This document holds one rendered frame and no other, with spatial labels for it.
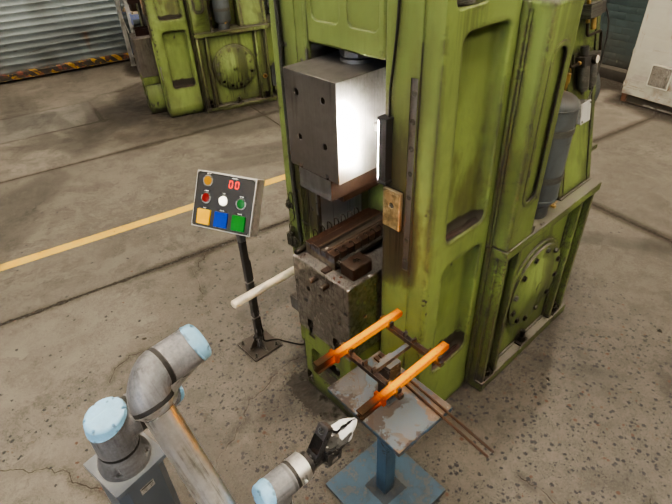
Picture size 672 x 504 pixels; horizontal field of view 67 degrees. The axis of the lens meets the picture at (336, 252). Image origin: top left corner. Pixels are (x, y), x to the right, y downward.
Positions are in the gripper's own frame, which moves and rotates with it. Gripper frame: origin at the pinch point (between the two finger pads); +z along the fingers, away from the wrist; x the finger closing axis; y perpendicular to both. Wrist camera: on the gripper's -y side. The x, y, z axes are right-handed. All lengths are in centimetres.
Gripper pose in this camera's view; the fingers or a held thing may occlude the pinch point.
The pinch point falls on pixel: (353, 419)
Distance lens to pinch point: 169.6
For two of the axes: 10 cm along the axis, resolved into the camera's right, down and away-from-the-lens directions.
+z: 7.4, -4.2, 5.2
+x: 6.7, 4.2, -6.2
